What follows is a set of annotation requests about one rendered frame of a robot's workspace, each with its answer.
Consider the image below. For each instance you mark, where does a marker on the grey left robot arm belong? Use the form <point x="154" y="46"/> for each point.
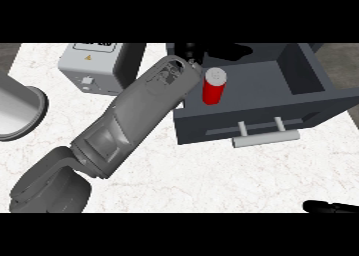
<point x="131" y="110"/>

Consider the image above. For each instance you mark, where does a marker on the grey cylindrical pot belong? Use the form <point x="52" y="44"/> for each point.
<point x="12" y="106"/>

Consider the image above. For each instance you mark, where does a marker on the white box appliance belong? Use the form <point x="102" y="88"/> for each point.
<point x="90" y="71"/>

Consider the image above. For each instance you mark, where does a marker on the dark grey drawer front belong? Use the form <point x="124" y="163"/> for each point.
<point x="264" y="115"/>

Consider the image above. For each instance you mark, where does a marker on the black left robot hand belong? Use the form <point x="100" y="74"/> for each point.
<point x="220" y="50"/>

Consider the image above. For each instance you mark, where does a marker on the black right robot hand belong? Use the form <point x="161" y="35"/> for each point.
<point x="329" y="208"/>

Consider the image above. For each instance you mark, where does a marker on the dark grey drawer box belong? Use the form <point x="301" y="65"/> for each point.
<point x="264" y="80"/>

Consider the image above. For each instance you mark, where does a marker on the red can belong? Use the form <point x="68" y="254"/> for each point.
<point x="213" y="89"/>

